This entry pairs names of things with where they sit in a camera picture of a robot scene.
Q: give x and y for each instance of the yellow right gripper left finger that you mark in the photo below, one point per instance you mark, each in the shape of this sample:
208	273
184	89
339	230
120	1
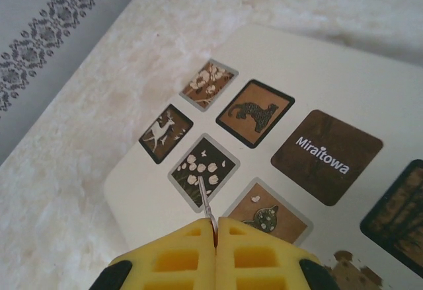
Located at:
172	260

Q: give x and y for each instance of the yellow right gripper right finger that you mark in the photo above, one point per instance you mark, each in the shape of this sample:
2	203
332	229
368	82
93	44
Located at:
257	260

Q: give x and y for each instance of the white box with picture tiles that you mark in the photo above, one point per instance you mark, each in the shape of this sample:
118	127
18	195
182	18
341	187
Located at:
297	82

